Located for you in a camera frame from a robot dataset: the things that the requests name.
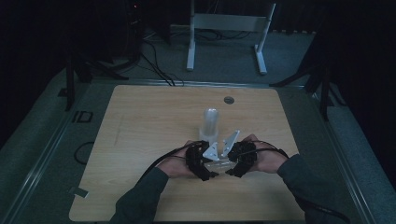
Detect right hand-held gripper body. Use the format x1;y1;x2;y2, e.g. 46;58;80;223
219;129;260;171

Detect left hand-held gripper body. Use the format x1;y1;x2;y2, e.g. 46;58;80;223
185;140;220;181

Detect single clear plastic cup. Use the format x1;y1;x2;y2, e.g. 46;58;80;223
204;156;236;175

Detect person's left hand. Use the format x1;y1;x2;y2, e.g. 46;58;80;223
156;139;196;179

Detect person's right hand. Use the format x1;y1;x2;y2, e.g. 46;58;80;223
241;133;290;175

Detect black tripod stand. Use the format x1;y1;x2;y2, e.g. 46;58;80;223
269;31;347;122
64;50;130;112

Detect grey tape piece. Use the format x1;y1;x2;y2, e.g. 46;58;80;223
68;186;90;199

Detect white metal stand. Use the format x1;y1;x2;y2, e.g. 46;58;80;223
185;0;277;76

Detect dark computer tower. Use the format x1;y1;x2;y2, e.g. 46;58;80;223
92;0;145;62

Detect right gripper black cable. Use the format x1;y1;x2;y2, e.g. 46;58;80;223
246;139;352;224

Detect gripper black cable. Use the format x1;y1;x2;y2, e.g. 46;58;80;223
246;139;352;224
140;140;207;182

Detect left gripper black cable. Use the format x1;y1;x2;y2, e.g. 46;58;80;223
140;140;207;182

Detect black floor cables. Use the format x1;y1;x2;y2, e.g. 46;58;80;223
139;39;185;87

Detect black cable loop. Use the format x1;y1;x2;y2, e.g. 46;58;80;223
73;141;95;166

